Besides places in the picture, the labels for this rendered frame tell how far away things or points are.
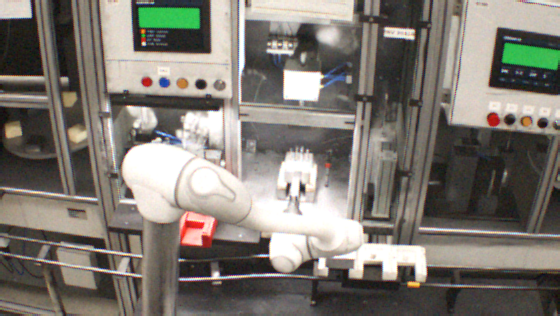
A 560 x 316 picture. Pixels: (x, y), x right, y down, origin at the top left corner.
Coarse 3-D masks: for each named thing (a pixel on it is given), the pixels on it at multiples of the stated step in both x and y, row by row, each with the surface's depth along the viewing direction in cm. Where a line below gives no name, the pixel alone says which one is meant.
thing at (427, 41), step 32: (96, 0) 194; (96, 32) 200; (96, 64) 206; (96, 96) 213; (416, 96) 200; (416, 128) 206; (416, 160) 213; (192, 256) 270; (224, 256) 267; (128, 288) 263
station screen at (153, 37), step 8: (136, 0) 189; (152, 0) 188; (168, 0) 188; (184, 0) 188; (136, 8) 190; (168, 8) 189; (184, 8) 189; (192, 8) 189; (200, 8) 188; (136, 16) 192; (200, 16) 190; (136, 24) 193; (200, 24) 191; (144, 32) 194; (152, 32) 194; (160, 32) 194; (168, 32) 194; (176, 32) 194; (184, 32) 193; (192, 32) 193; (200, 32) 193; (144, 40) 196; (152, 40) 196; (160, 40) 195; (168, 40) 195; (176, 40) 195; (184, 40) 195; (192, 40) 195; (200, 40) 194; (184, 48) 196; (192, 48) 196; (200, 48) 196
